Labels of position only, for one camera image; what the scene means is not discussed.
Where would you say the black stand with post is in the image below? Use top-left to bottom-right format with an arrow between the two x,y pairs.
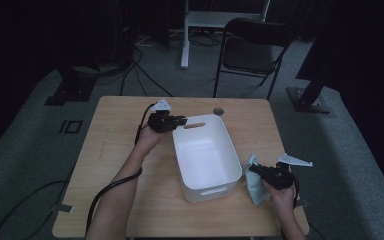
286,33 -> 339,115

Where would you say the dark equipment tower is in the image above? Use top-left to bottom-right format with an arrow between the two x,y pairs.
111,0 -> 138,68

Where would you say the white floor cable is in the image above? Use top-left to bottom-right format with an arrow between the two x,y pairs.
134,34 -> 163,48

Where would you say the person's right hand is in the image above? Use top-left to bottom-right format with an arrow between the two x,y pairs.
263,181 -> 298,215

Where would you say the person's left hand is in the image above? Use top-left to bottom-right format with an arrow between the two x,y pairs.
135,124 -> 170,157

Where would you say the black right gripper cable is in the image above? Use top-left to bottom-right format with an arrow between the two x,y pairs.
291,176 -> 302,209

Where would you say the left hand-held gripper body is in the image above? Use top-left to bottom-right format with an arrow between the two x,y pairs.
147,97 -> 178,134

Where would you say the black floor cable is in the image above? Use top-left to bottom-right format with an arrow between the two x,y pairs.
119,46 -> 138,97
131,58 -> 174,98

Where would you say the dark cable bundle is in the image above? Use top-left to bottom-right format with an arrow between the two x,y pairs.
188,30 -> 222,48

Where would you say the black stand base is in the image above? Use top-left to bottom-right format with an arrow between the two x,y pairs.
44,64 -> 98,107

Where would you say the white plastic basket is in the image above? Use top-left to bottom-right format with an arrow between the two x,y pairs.
172,114 -> 243,204

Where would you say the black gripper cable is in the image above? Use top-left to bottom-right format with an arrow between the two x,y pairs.
291,176 -> 302,209
0,103 -> 157,240

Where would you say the light blue cloth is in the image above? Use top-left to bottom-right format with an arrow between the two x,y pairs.
245,153 -> 270,207

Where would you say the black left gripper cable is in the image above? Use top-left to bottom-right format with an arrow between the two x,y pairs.
0,103 -> 157,240

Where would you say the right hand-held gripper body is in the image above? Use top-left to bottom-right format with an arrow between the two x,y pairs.
263,152 -> 314,191

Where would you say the white desk frame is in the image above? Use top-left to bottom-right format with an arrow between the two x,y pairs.
180,0 -> 272,70

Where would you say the dark curtain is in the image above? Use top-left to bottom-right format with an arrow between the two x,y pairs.
296,0 -> 384,208

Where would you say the black folding chair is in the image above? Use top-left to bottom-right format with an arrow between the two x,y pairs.
212,17 -> 294,101

